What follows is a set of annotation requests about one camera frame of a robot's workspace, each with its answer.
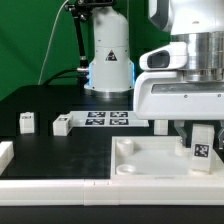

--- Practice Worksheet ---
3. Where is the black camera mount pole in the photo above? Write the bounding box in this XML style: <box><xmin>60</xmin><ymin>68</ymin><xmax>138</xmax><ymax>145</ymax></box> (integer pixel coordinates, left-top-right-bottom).
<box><xmin>65</xmin><ymin>0</ymin><xmax>117</xmax><ymax>85</ymax></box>

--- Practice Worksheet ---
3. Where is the grey cable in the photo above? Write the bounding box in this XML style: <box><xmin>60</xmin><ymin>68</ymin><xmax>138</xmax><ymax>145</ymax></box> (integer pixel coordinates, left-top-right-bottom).
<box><xmin>37</xmin><ymin>0</ymin><xmax>70</xmax><ymax>86</ymax></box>

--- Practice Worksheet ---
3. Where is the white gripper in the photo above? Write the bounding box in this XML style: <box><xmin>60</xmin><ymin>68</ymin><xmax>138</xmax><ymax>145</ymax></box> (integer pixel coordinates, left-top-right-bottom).
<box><xmin>133</xmin><ymin>71</ymin><xmax>224</xmax><ymax>149</ymax></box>

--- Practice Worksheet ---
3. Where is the white U-shaped fence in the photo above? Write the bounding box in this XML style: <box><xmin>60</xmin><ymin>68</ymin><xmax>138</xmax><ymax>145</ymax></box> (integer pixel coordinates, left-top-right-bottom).
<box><xmin>0</xmin><ymin>139</ymin><xmax>224</xmax><ymax>207</ymax></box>

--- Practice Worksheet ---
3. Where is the black cable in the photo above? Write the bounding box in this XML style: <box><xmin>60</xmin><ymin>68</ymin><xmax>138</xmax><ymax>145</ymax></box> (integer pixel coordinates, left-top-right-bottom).
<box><xmin>43</xmin><ymin>68</ymin><xmax>88</xmax><ymax>86</ymax></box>

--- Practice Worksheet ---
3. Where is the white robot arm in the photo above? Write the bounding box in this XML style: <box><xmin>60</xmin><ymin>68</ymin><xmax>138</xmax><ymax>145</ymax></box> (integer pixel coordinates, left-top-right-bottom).
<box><xmin>133</xmin><ymin>0</ymin><xmax>224</xmax><ymax>149</ymax></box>

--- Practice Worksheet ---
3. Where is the white tag sheet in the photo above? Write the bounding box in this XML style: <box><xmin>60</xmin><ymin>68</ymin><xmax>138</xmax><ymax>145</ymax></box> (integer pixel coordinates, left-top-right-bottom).
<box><xmin>69</xmin><ymin>111</ymin><xmax>149</xmax><ymax>127</ymax></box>

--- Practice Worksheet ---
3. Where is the white square tabletop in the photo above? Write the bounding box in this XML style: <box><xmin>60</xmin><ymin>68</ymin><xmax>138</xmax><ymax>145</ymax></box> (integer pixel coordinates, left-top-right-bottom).
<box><xmin>111</xmin><ymin>136</ymin><xmax>224</xmax><ymax>180</ymax></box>

